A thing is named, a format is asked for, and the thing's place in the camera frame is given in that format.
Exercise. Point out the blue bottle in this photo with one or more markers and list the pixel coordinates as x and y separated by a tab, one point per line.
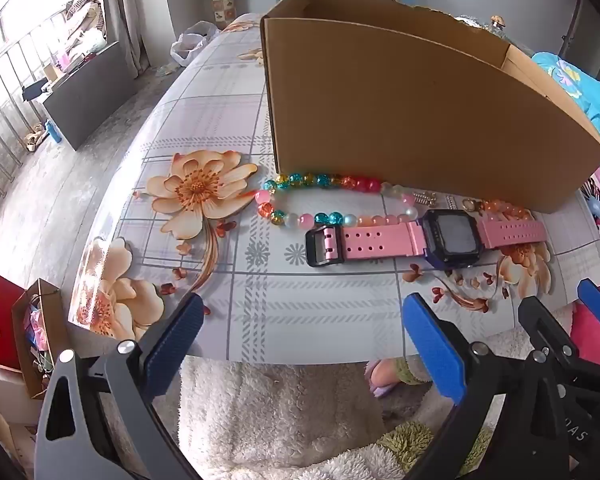
54	132

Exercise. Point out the white balcony railing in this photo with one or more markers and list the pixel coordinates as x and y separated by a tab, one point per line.
0	110

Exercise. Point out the brown paper bag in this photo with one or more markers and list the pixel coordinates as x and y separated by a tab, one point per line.
50	305

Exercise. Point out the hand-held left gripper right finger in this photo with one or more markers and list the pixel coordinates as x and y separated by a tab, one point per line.
435	347

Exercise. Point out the purple slipper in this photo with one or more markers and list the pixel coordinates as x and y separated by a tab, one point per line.
380	377

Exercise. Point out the small gold figurine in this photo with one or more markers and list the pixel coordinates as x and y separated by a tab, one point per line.
497	22

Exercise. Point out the turquoise striped garment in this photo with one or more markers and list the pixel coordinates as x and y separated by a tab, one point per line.
590	100

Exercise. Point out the grey cabinet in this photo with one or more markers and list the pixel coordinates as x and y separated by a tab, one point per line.
85	95

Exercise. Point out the white plastic bag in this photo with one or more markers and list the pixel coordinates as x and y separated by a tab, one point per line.
192	45

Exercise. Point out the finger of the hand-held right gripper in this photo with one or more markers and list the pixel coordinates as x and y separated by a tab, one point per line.
545	325
599	304

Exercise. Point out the white fluffy robe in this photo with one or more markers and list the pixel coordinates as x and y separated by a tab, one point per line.
280	410

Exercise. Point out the floral plaid tablecloth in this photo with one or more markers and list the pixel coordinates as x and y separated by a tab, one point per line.
305	310

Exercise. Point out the dark wooden stick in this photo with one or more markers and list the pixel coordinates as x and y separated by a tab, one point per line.
572	15

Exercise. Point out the grey curtain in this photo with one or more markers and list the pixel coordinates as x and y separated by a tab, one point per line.
127	10

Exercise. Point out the red paper bag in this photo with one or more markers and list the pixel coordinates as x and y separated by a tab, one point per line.
0	320

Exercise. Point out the green fluffy cloth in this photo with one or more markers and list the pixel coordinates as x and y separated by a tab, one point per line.
430	445
411	371

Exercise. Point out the brown cardboard box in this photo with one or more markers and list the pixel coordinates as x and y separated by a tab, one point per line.
405	110

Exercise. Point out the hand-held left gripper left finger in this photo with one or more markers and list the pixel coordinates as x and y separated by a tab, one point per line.
175	345

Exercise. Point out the grey glitter cushion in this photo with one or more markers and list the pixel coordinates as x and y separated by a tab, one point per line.
470	21

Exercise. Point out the beige sandal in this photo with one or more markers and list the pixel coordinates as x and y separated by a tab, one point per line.
32	141

